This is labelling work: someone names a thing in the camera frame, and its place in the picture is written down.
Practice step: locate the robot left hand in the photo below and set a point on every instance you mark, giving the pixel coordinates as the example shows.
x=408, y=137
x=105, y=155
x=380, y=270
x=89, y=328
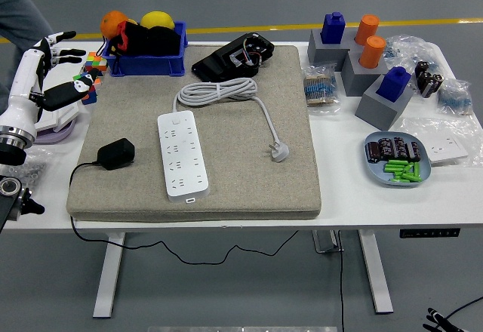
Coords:
x=26, y=79

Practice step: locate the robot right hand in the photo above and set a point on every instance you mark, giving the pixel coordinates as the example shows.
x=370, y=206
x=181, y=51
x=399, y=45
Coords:
x=439, y=324

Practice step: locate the white power strip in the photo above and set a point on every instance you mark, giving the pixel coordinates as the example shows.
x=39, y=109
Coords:
x=183, y=154

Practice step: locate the purple plate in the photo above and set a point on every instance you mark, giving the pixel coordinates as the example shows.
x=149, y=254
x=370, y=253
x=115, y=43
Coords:
x=56, y=136

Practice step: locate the person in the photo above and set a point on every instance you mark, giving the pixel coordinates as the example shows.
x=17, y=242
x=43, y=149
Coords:
x=19, y=15

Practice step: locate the large multicoloured puzzle cube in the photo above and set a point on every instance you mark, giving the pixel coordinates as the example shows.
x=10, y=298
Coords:
x=90, y=98

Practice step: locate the small multicoloured puzzle cube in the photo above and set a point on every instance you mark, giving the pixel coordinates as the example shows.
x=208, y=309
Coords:
x=96, y=64

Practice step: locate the white table leg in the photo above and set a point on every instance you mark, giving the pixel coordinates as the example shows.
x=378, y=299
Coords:
x=107, y=279
x=375, y=271

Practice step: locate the plastic bag of metal nuts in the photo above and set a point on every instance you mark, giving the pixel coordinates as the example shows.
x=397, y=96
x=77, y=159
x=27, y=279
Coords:
x=35, y=169

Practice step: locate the black table control panel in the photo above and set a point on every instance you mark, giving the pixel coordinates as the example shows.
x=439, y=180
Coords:
x=430, y=233

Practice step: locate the orange fruit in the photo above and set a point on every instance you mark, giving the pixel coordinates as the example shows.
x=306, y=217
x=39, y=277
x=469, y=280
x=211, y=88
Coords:
x=111, y=22

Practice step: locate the blue plastic bin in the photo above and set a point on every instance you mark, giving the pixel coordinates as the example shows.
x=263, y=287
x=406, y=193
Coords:
x=151, y=66

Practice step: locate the black pouch with red trim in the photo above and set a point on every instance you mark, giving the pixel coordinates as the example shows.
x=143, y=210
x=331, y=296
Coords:
x=151, y=41

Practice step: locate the yellow lemon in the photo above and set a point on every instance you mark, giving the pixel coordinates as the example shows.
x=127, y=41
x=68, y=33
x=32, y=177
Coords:
x=156, y=19

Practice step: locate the green cylindrical battery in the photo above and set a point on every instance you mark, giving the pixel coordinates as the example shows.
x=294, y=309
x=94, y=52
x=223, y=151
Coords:
x=408, y=168
x=416, y=171
x=399, y=180
x=399, y=175
x=393, y=168
x=411, y=177
x=395, y=162

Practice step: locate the blue-grey plate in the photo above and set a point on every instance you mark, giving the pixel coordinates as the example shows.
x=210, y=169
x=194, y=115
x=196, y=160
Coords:
x=373, y=171

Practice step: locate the black open electronic device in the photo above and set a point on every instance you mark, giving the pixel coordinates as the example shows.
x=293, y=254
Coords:
x=215, y=66

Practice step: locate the clear plastic bag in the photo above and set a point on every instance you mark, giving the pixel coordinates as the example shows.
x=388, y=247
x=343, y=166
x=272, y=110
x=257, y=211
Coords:
x=415, y=128

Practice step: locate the grey peg block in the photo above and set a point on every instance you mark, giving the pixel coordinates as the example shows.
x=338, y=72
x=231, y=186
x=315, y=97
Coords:
x=320, y=54
x=356, y=83
x=377, y=115
x=354, y=47

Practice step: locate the plastic bag of resistors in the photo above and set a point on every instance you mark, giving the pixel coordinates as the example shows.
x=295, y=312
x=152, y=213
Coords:
x=454, y=100
x=320, y=90
x=411, y=51

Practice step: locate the grey-brown mat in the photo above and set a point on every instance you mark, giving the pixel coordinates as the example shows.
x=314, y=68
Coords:
x=241, y=181

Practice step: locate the blue square peg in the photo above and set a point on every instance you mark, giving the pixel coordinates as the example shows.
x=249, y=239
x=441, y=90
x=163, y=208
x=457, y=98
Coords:
x=394, y=83
x=333, y=26

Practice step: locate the orange cylinder peg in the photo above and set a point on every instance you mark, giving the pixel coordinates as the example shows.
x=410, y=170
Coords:
x=371, y=51
x=367, y=28

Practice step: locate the flat white wall switch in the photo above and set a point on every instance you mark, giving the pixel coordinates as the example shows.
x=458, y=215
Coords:
x=45, y=122

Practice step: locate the tilted white wall switch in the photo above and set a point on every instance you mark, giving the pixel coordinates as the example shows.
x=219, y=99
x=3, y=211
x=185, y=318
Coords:
x=68, y=115

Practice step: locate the metal bracket under table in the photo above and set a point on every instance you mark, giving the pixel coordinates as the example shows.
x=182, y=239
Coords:
x=324, y=243

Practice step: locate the white wall socket panel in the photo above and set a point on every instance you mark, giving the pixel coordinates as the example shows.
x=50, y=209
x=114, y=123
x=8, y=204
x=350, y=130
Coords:
x=447, y=150

